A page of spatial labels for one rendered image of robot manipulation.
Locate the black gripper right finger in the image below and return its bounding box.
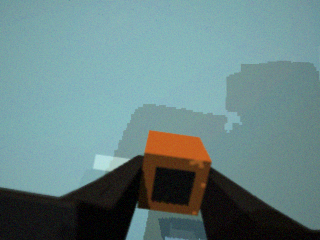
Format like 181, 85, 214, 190
199, 167, 320, 240

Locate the orange cube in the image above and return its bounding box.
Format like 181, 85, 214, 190
137, 130, 212, 216

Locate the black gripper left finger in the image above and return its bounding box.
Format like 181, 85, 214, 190
0, 155, 144, 240

